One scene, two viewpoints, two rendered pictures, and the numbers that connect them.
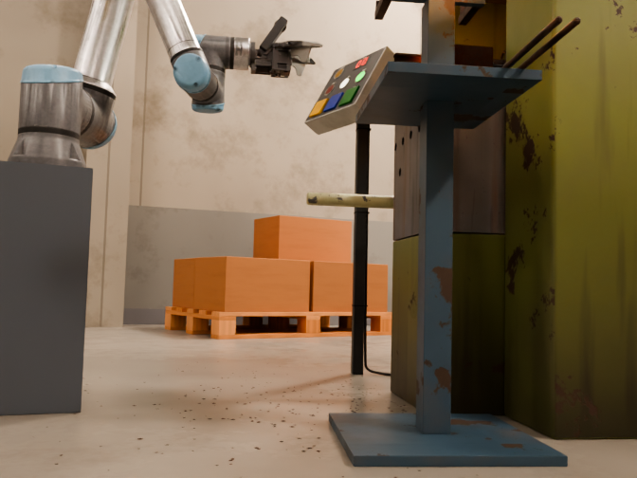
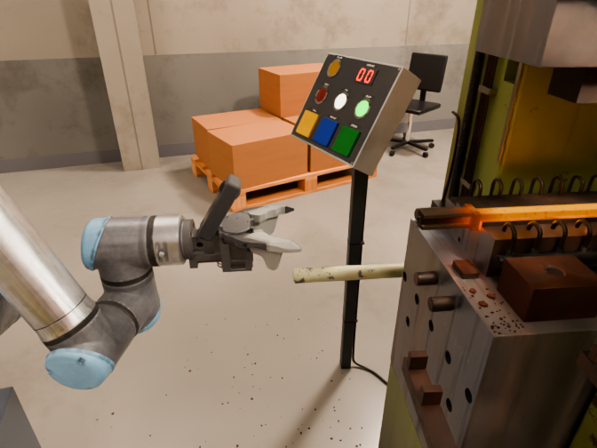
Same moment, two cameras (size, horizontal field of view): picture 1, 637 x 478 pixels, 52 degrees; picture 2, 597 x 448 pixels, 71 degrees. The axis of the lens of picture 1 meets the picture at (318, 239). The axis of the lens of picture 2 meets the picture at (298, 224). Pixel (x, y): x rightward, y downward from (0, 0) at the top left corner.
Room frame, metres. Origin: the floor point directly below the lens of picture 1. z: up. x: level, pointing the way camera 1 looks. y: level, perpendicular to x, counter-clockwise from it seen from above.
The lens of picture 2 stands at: (1.21, -0.02, 1.36)
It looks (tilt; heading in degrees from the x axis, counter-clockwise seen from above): 29 degrees down; 3
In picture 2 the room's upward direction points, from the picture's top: straight up
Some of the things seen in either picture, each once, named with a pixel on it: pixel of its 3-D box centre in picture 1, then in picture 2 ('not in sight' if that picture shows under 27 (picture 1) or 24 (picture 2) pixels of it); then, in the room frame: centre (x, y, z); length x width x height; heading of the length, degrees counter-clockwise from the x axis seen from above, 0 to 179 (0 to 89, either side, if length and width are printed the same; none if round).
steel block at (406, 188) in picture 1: (502, 164); (550, 342); (1.92, -0.54, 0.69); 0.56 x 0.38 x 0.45; 98
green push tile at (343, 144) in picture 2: (350, 97); (346, 141); (2.33, -0.10, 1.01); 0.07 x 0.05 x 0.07; 33
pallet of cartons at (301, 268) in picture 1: (280, 272); (282, 128); (4.56, 0.26, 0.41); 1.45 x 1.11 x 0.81; 112
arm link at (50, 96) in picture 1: (53, 101); not in sight; (1.69, 0.71, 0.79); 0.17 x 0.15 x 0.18; 175
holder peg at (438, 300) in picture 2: not in sight; (441, 303); (1.82, -0.25, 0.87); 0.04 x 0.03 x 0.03; 98
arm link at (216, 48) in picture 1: (211, 52); (123, 244); (1.83, 0.32, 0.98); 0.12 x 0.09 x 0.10; 98
